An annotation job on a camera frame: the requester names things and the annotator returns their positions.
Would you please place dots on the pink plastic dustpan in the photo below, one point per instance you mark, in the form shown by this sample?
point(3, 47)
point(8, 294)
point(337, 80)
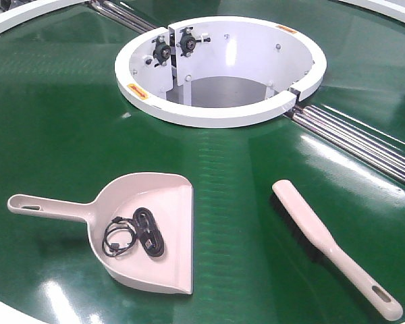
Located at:
point(140, 228)

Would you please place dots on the pink hand broom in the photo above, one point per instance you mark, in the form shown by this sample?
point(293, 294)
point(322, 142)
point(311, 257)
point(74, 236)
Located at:
point(315, 231)

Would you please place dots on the orange arrow warning sticker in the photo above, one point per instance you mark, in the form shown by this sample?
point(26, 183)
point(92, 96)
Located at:
point(138, 91)

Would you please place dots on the left black bearing block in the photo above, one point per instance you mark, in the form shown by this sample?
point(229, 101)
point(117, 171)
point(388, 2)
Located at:
point(162, 51)

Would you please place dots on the black bearing block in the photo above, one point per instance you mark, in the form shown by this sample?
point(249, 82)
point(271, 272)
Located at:
point(162, 51)
point(188, 41)

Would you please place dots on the right black bearing block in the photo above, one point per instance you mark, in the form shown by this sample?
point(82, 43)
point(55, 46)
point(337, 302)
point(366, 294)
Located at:
point(188, 41)

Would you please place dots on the orange sticker far rim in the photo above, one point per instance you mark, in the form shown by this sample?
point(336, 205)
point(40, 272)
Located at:
point(286, 29)

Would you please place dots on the steel rollers rear left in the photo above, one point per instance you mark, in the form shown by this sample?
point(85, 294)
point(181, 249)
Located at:
point(122, 15)

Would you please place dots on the steel rollers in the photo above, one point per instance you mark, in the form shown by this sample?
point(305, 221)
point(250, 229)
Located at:
point(122, 15)
point(367, 147)

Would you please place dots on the steel rollers right side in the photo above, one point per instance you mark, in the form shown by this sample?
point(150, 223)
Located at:
point(367, 147)

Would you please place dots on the white outer rim left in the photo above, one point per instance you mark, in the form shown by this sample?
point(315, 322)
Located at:
point(31, 10)

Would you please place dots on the white rim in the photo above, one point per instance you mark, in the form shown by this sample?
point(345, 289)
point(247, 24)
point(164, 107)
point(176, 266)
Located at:
point(391, 9)
point(31, 10)

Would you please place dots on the white outer rim right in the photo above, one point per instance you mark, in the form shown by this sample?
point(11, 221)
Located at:
point(391, 9)

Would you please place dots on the white central ring housing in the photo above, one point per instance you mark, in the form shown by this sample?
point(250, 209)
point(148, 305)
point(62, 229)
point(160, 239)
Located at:
point(290, 67)

